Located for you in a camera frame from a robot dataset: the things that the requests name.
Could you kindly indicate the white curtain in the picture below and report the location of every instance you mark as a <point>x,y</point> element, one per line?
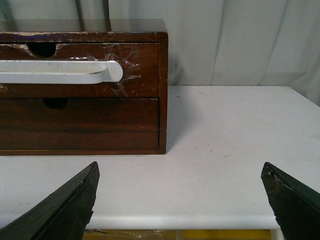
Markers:
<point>212,42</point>

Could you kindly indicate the wooden drawer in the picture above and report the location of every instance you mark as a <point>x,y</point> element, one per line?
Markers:
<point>74,124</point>
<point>141,72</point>

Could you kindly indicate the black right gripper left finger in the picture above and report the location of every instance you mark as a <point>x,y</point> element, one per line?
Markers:
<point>63,215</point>

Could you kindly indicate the brown wooden drawer cabinet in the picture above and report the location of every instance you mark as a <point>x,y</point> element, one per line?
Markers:
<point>36,39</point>

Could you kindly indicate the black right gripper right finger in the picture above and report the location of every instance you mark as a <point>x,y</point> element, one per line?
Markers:
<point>295,205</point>

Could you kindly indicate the white drawer handle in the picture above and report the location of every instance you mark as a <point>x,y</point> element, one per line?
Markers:
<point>65,72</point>

